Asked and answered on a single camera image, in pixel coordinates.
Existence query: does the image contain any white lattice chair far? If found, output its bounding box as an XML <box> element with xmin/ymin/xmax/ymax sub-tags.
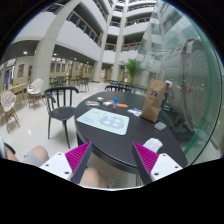
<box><xmin>27</xmin><ymin>78</ymin><xmax>44</xmax><ymax>103</ymax></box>

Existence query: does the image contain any grey flat packet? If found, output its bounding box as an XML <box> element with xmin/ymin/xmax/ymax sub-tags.
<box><xmin>85</xmin><ymin>101</ymin><xmax>100</xmax><ymax>107</ymax></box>

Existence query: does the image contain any white blue card packet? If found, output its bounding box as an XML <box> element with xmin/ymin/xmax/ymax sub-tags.
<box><xmin>127</xmin><ymin>108</ymin><xmax>142</xmax><ymax>117</ymax></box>

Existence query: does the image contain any black wooden chair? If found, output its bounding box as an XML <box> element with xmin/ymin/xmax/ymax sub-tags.
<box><xmin>44</xmin><ymin>86</ymin><xmax>79</xmax><ymax>144</ymax></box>

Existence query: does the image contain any person's bare knee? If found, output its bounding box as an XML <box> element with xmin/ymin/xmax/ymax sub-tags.
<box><xmin>80</xmin><ymin>168</ymin><xmax>108</xmax><ymax>188</ymax></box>
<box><xmin>5</xmin><ymin>146</ymin><xmax>49</xmax><ymax>167</ymax></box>

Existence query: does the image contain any white lattice chair left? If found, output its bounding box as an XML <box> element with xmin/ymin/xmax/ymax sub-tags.
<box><xmin>1</xmin><ymin>91</ymin><xmax>18</xmax><ymax>126</ymax></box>

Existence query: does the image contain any round black table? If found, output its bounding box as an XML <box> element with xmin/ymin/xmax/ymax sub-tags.
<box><xmin>76</xmin><ymin>91</ymin><xmax>187</xmax><ymax>174</ymax></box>

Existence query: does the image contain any white lattice chair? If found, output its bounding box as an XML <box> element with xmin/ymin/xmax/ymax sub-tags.
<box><xmin>1</xmin><ymin>91</ymin><xmax>18</xmax><ymax>126</ymax></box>
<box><xmin>27</xmin><ymin>78</ymin><xmax>44</xmax><ymax>103</ymax></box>

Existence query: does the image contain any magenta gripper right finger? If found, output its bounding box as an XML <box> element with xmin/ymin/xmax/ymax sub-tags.
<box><xmin>131</xmin><ymin>141</ymin><xmax>184</xmax><ymax>186</ymax></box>

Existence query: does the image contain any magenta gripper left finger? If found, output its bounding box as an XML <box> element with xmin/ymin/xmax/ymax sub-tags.
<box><xmin>39</xmin><ymin>141</ymin><xmax>93</xmax><ymax>185</ymax></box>

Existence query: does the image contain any small grey square box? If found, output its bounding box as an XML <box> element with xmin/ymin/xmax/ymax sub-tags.
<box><xmin>154</xmin><ymin>122</ymin><xmax>166</xmax><ymax>131</ymax></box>

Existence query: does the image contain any blue capped small bottle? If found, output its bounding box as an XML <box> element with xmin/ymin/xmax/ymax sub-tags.
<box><xmin>112</xmin><ymin>98</ymin><xmax>118</xmax><ymax>109</ymax></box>

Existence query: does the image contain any white computer mouse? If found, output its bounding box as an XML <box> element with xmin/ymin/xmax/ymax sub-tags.
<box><xmin>144</xmin><ymin>138</ymin><xmax>163</xmax><ymax>153</ymax></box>

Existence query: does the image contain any light green mouse pad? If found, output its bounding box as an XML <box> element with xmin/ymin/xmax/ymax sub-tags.
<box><xmin>77</xmin><ymin>108</ymin><xmax>129</xmax><ymax>135</ymax></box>

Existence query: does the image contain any brown paper bag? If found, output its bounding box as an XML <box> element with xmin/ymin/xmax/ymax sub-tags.
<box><xmin>141</xmin><ymin>78</ymin><xmax>169</xmax><ymax>122</ymax></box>

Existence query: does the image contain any orange flat item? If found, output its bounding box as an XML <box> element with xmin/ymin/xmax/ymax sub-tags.
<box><xmin>117</xmin><ymin>104</ymin><xmax>128</xmax><ymax>108</ymax></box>

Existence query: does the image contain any black chair behind table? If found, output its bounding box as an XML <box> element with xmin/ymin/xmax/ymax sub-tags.
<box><xmin>105</xmin><ymin>85</ymin><xmax>131</xmax><ymax>93</ymax></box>

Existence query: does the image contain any small grey white box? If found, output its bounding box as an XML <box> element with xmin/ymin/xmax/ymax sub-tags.
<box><xmin>103</xmin><ymin>101</ymin><xmax>112</xmax><ymax>107</ymax></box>

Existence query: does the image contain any green potted palm plant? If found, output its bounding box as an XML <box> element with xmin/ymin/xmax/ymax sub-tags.
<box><xmin>123</xmin><ymin>59</ymin><xmax>144</xmax><ymax>82</ymax></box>

